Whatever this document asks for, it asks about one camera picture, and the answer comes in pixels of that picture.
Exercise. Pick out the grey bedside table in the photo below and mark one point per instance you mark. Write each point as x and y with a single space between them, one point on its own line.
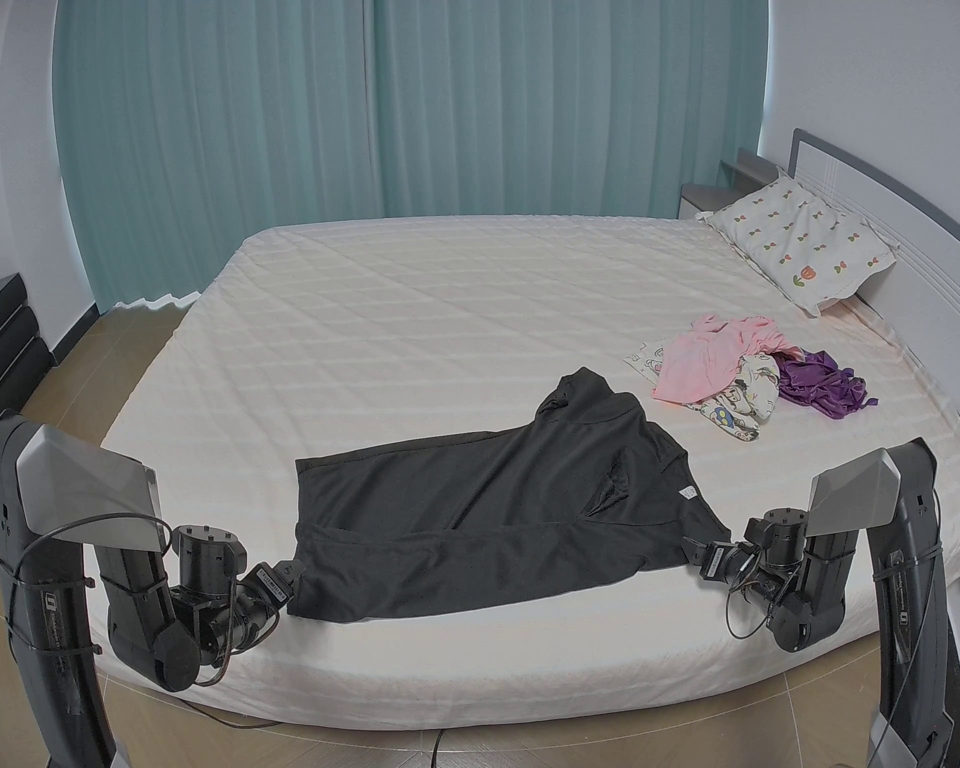
720 196

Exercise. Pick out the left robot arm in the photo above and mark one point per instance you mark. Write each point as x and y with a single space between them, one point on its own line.
127 585

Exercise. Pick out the bed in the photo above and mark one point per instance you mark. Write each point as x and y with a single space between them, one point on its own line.
450 315

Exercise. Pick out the blue-green curtain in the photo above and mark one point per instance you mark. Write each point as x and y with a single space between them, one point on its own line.
570 105
225 142

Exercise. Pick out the pink garment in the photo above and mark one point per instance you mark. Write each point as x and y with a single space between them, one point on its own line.
705 360

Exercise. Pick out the purple garment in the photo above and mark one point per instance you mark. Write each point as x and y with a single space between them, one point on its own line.
817 382

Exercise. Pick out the black chest of drawers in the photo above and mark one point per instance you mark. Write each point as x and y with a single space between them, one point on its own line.
19 337

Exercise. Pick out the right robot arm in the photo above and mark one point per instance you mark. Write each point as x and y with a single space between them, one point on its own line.
870 540

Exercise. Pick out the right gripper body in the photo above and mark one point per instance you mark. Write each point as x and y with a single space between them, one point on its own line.
712 561

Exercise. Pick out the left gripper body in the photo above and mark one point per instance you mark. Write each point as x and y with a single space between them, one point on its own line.
274 585

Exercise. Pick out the white printed pillow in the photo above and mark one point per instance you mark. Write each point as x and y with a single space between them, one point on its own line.
802 240

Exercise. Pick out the black T-shirt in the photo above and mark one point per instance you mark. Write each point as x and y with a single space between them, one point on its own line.
487 525

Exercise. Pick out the white printed garment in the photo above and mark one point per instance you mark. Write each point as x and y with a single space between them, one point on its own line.
754 390

